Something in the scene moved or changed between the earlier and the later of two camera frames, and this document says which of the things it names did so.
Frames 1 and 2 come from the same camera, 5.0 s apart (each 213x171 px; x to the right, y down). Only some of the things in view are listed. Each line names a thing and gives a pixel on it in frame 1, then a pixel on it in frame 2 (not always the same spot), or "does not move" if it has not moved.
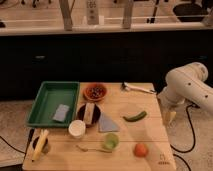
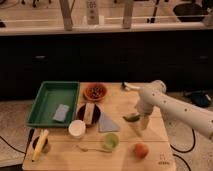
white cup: x=77 y=128 does not move
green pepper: x=135 y=117 does not move
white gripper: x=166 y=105 → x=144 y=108
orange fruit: x=141 y=150 does not move
